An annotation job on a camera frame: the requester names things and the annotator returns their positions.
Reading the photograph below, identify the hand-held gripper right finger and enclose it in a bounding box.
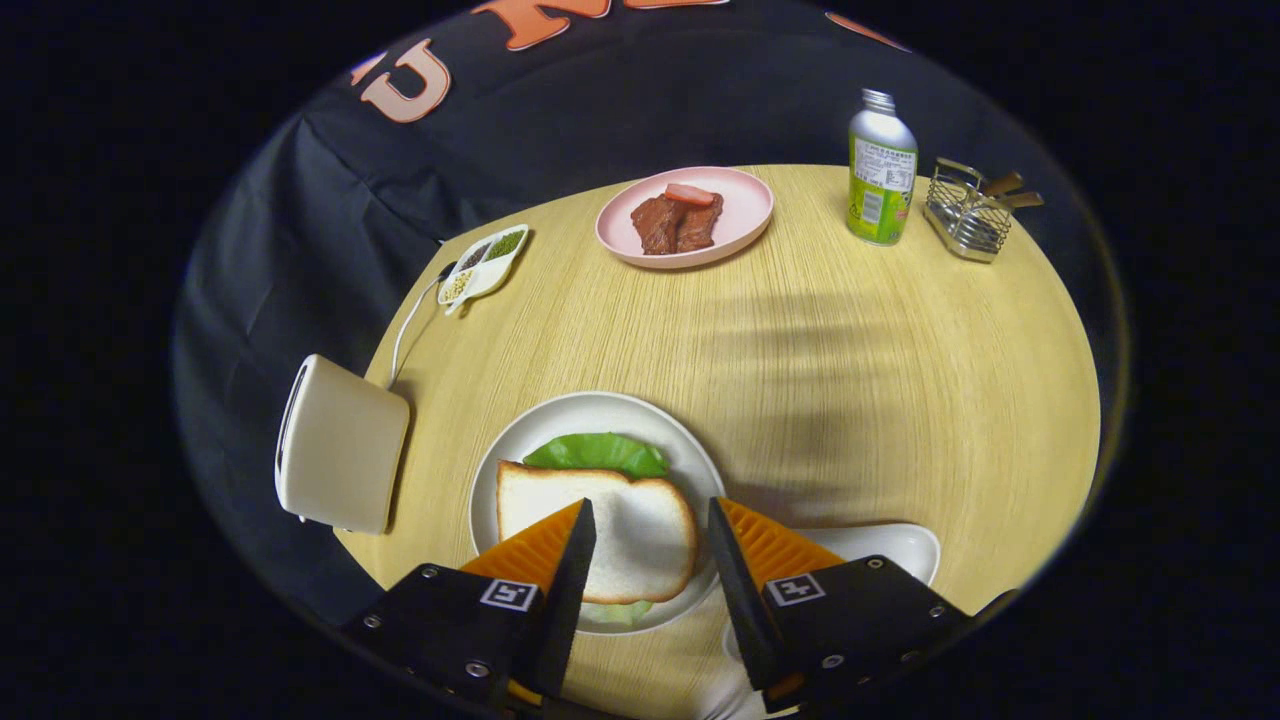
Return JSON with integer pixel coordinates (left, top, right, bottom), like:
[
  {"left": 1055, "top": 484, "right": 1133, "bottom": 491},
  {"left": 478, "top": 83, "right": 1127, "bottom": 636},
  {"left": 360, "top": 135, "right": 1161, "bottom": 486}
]
[{"left": 706, "top": 496, "right": 971, "bottom": 713}]

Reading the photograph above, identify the white round plate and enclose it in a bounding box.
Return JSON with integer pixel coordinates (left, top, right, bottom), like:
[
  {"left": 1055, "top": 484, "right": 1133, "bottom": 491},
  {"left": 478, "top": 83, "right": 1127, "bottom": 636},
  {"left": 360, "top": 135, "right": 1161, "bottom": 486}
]
[{"left": 469, "top": 391, "right": 727, "bottom": 637}]

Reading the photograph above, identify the white divided seasoning tray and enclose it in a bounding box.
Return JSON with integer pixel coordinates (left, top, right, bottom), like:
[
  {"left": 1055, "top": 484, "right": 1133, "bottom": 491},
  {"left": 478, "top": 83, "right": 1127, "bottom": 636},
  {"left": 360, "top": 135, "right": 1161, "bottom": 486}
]
[{"left": 437, "top": 224, "right": 530, "bottom": 317}]

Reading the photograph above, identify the white power cable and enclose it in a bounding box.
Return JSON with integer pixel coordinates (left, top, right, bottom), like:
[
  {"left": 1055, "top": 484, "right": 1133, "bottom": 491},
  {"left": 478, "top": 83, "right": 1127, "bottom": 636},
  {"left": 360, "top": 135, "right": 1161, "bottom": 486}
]
[{"left": 388, "top": 262, "right": 459, "bottom": 389}]

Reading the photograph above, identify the cream toaster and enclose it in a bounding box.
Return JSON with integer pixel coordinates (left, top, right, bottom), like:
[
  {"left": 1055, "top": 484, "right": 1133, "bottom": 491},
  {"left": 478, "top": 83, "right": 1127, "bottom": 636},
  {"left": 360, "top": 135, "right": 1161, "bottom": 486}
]
[{"left": 274, "top": 353, "right": 412, "bottom": 536}]

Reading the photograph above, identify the toasted bread slice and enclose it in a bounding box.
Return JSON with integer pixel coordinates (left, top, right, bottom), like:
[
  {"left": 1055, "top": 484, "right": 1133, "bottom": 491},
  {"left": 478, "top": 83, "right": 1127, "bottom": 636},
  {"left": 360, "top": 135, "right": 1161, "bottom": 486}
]
[{"left": 495, "top": 460, "right": 700, "bottom": 605}]

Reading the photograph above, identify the pink plate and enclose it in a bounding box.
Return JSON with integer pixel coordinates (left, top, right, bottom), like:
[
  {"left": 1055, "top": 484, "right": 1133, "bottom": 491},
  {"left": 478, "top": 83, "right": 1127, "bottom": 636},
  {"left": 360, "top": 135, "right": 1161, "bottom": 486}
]
[{"left": 595, "top": 166, "right": 776, "bottom": 271}]

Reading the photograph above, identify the brown meat piece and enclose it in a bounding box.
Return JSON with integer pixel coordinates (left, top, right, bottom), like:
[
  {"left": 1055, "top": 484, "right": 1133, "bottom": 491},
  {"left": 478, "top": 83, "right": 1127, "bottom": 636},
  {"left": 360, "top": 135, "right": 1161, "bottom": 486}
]
[
  {"left": 630, "top": 195, "right": 683, "bottom": 256},
  {"left": 676, "top": 192, "right": 725, "bottom": 253}
]

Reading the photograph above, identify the metal wire basket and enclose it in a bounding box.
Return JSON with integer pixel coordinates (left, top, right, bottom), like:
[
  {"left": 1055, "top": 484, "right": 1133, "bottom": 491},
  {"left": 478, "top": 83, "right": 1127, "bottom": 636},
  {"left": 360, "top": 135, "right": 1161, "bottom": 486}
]
[{"left": 922, "top": 157, "right": 1013, "bottom": 264}]

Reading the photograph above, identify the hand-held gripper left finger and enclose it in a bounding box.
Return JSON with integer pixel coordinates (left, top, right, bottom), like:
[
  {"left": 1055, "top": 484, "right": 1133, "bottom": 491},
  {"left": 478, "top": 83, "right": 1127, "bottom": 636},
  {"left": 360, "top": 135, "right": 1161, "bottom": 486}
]
[{"left": 345, "top": 497, "right": 599, "bottom": 713}]

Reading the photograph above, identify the white oval dish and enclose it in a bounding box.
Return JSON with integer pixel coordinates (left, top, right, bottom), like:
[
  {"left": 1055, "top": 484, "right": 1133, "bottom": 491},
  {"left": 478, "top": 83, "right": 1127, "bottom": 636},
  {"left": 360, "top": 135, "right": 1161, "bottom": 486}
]
[{"left": 705, "top": 522, "right": 942, "bottom": 720}]

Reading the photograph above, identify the silver green drink bottle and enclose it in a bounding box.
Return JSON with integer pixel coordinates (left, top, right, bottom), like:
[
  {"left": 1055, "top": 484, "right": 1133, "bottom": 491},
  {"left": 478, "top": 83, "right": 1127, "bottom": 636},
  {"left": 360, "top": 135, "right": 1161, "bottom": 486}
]
[{"left": 846, "top": 88, "right": 919, "bottom": 247}]

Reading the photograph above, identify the green lettuce leaf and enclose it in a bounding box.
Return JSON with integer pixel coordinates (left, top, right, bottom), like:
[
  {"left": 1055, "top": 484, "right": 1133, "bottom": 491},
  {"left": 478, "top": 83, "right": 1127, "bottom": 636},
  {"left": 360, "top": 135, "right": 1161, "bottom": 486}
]
[{"left": 523, "top": 432, "right": 671, "bottom": 629}]

